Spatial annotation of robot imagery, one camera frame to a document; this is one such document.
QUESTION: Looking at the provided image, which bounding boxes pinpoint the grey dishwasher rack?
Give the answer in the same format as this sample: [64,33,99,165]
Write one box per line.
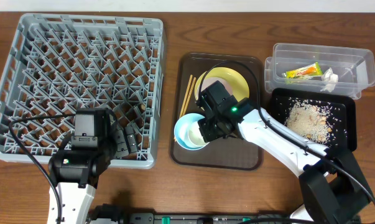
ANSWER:
[0,13,166,169]

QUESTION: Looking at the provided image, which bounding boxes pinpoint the white tissue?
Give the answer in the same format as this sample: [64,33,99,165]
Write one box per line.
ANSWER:
[320,68,338,93]

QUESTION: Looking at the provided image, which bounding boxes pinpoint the green orange snack wrapper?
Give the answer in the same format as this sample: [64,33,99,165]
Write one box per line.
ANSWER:
[281,62,323,80]

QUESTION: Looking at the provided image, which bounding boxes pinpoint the yellow plate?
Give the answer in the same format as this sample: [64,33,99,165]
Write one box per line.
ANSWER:
[201,67,249,101]

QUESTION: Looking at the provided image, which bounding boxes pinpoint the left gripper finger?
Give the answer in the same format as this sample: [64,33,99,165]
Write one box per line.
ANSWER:
[114,129,129,158]
[124,126,138,154]

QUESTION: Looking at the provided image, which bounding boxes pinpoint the black waste tray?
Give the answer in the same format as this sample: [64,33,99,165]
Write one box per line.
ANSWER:
[269,88,357,151]

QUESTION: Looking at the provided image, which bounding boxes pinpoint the light blue bowl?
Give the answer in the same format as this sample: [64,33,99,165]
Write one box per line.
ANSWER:
[174,113,208,151]

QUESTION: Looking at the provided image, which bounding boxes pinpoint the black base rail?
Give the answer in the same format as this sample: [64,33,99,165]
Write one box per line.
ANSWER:
[90,212,361,224]

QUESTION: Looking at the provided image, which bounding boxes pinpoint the brown serving tray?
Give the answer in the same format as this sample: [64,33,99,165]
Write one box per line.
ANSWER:
[170,53,268,170]

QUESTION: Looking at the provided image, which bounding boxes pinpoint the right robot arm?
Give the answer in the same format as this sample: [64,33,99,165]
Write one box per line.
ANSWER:
[197,81,375,223]

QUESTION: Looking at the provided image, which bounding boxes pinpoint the white cup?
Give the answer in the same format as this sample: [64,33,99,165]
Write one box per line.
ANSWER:
[187,121,207,147]

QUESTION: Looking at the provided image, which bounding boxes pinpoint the clear plastic bin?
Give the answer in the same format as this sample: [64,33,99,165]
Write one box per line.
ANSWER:
[264,43,375,100]

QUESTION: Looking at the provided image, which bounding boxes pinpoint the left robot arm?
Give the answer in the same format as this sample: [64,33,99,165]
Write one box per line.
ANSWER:
[47,108,131,223]

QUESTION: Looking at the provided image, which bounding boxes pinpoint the leftover rice and scraps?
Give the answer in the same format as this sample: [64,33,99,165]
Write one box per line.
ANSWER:
[278,97,348,146]

